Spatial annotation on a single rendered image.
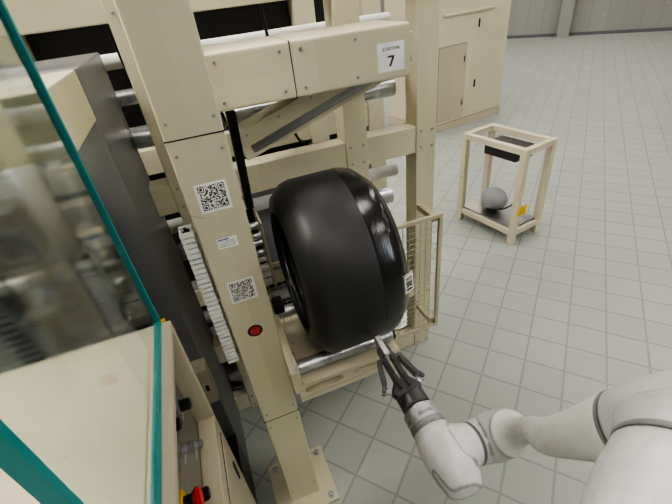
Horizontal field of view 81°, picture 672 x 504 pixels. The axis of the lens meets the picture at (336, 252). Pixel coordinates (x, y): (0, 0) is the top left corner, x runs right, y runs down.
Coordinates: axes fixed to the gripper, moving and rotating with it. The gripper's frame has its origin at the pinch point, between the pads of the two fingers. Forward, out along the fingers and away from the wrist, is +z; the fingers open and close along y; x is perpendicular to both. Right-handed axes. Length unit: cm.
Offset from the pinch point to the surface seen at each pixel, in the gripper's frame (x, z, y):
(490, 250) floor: 118, 122, -160
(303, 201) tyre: -39.4, 24.7, 11.1
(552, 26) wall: 197, 917, -1015
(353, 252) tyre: -31.2, 9.0, 3.9
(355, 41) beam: -68, 54, -18
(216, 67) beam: -68, 54, 22
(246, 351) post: 4.6, 18.7, 37.2
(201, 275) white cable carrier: -26, 24, 42
